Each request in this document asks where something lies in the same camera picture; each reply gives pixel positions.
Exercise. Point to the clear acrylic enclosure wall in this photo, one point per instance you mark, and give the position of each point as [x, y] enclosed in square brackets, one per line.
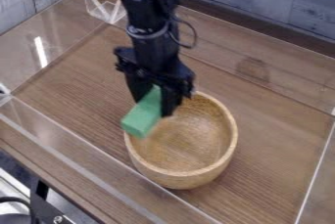
[59, 121]

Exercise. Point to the black table leg bracket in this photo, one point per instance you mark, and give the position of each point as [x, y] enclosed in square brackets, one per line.
[45, 212]

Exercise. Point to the round wooden bowl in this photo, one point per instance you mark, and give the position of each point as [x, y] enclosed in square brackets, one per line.
[190, 145]

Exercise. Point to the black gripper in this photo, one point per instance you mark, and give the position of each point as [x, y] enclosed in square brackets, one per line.
[150, 63]

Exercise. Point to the clear acrylic corner bracket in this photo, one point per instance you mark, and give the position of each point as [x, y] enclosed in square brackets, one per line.
[107, 11]

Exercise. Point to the green rectangular block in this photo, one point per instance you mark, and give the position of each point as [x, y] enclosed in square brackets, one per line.
[143, 115]

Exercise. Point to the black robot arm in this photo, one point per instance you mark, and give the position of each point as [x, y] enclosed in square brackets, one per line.
[150, 15]

